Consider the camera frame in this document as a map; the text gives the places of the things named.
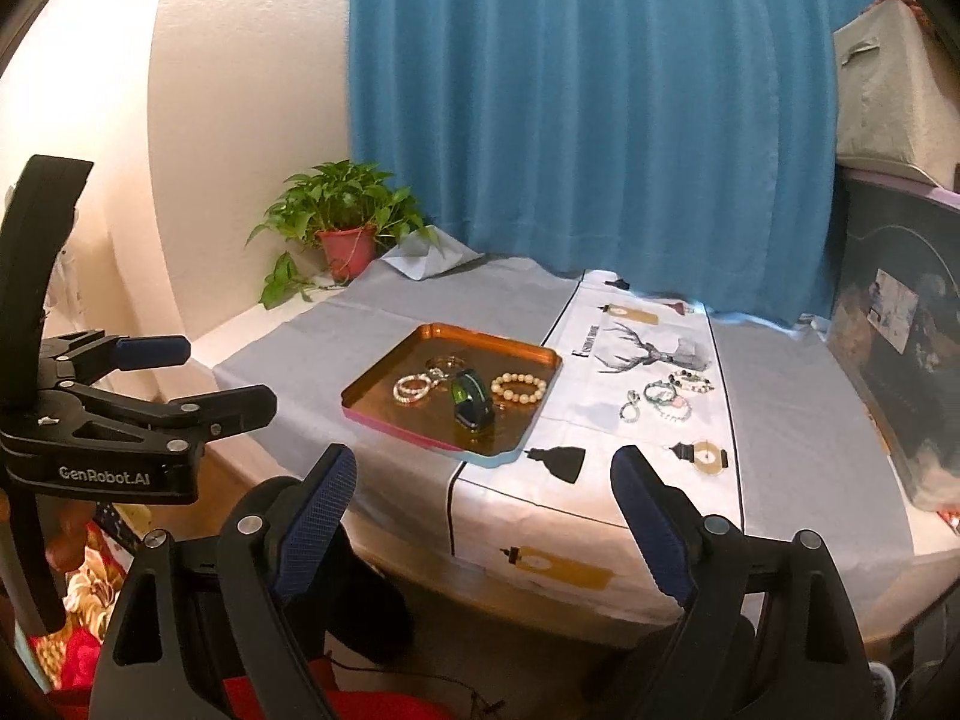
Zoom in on pink white beaded bracelet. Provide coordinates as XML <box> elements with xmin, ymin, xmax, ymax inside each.
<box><xmin>390</xmin><ymin>372</ymin><xmax>435</xmax><ymax>407</ymax></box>

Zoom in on thin gold bangle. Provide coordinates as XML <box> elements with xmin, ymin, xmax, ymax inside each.
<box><xmin>425</xmin><ymin>355</ymin><xmax>467</xmax><ymax>383</ymax></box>

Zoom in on green bangle bracelet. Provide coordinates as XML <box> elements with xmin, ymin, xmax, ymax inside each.
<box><xmin>449</xmin><ymin>367</ymin><xmax>495</xmax><ymax>433</ymax></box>

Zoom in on orange metal tray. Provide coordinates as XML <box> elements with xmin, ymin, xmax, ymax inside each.
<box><xmin>342</xmin><ymin>322</ymin><xmax>563</xmax><ymax>468</ymax></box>

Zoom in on cream beaded bracelet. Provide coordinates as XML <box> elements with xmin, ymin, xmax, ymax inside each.
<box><xmin>490</xmin><ymin>370</ymin><xmax>550</xmax><ymax>407</ymax></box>

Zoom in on red fabric on floor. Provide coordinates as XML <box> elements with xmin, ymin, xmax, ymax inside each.
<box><xmin>44</xmin><ymin>515</ymin><xmax>449</xmax><ymax>718</ymax></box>

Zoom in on grey table cloth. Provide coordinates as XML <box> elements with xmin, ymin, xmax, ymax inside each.
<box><xmin>200</xmin><ymin>259</ymin><xmax>914</xmax><ymax>640</ymax></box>

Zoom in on red flower pot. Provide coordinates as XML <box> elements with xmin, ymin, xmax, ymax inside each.
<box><xmin>314</xmin><ymin>226</ymin><xmax>376</xmax><ymax>283</ymax></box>

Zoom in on green potted plant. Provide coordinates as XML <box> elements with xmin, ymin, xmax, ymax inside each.
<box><xmin>249</xmin><ymin>160</ymin><xmax>439</xmax><ymax>286</ymax></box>

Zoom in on white printed table runner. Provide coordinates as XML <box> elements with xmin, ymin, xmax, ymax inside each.
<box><xmin>451</xmin><ymin>271</ymin><xmax>742</xmax><ymax>624</ymax></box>

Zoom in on dark plastic storage bin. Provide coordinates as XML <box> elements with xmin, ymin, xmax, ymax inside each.
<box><xmin>828</xmin><ymin>169</ymin><xmax>958</xmax><ymax>511</ymax></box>

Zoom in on blue curtain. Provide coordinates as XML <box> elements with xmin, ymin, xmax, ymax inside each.
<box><xmin>348</xmin><ymin>0</ymin><xmax>874</xmax><ymax>325</ymax></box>

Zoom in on beige fabric storage box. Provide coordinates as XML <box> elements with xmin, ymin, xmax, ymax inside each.
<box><xmin>833</xmin><ymin>0</ymin><xmax>958</xmax><ymax>190</ymax></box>

